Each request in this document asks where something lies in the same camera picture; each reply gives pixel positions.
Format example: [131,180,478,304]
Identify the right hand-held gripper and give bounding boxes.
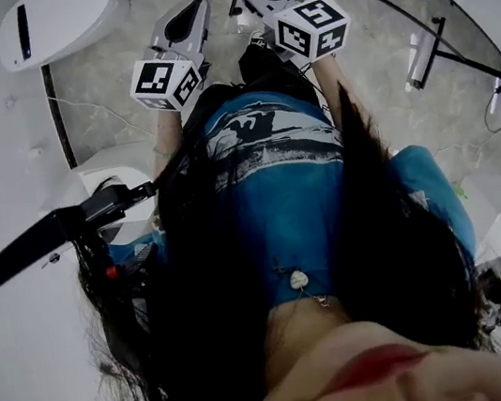
[234,0,358,74]

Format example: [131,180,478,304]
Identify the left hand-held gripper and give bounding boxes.
[115,0,229,120]

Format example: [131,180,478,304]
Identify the person's left forearm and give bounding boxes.
[140,105,194,184]

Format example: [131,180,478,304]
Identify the person's right forearm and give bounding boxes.
[310,50,375,136]

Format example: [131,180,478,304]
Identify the white shoe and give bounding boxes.
[246,29,269,52]

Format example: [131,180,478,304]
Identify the black trousers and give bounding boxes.
[170,35,322,127]

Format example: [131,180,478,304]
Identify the white oval lid appliance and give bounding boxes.
[0,0,139,75]

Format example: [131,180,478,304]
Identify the blue printed t-shirt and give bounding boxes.
[86,59,482,334]

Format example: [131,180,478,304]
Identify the black head-mounted device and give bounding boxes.
[0,177,171,299]

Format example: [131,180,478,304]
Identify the black office chair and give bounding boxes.
[474,266,501,333]

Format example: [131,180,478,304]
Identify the person's face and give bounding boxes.
[210,266,501,401]

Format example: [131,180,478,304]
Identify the white floor cable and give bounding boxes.
[46,79,157,156]

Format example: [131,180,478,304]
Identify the green bracelet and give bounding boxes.
[150,143,177,162]

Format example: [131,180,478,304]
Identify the white pendant necklace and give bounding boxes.
[268,248,334,317]

